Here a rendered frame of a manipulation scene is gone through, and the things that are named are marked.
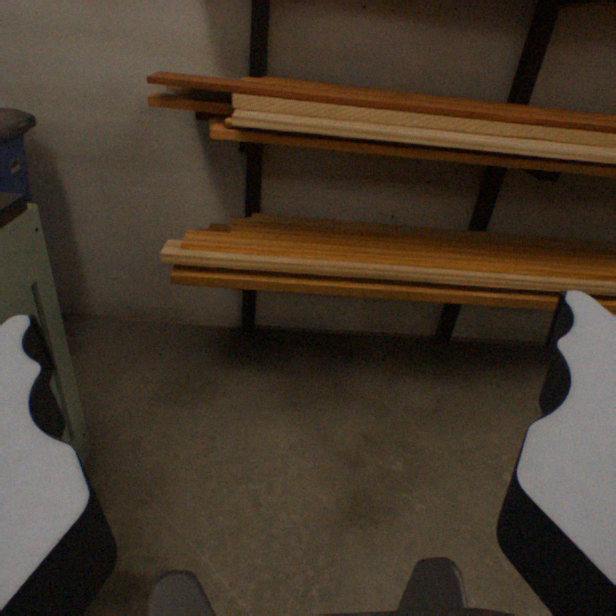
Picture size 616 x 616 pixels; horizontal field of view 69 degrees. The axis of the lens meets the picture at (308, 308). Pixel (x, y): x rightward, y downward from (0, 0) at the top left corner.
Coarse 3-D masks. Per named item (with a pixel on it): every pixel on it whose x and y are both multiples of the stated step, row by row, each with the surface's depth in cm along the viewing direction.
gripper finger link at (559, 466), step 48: (576, 336) 9; (576, 384) 8; (528, 432) 7; (576, 432) 7; (528, 480) 6; (576, 480) 6; (528, 528) 6; (576, 528) 6; (528, 576) 7; (576, 576) 6
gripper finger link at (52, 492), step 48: (0, 336) 10; (0, 384) 8; (48, 384) 9; (0, 432) 7; (48, 432) 9; (0, 480) 7; (48, 480) 7; (0, 528) 6; (48, 528) 6; (96, 528) 6; (0, 576) 5; (48, 576) 6; (96, 576) 7
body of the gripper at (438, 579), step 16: (432, 560) 5; (448, 560) 5; (160, 576) 5; (176, 576) 5; (192, 576) 5; (416, 576) 5; (432, 576) 5; (448, 576) 5; (160, 592) 5; (176, 592) 5; (192, 592) 5; (416, 592) 5; (432, 592) 5; (448, 592) 5; (464, 592) 5; (160, 608) 5; (176, 608) 5; (192, 608) 5; (208, 608) 5; (400, 608) 5; (416, 608) 5; (432, 608) 5; (448, 608) 5; (464, 608) 5; (480, 608) 5
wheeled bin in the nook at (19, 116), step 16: (0, 112) 150; (16, 112) 155; (0, 128) 140; (16, 128) 148; (0, 144) 142; (16, 144) 156; (0, 160) 147; (16, 160) 158; (0, 176) 148; (16, 176) 159; (0, 192) 150; (16, 192) 160
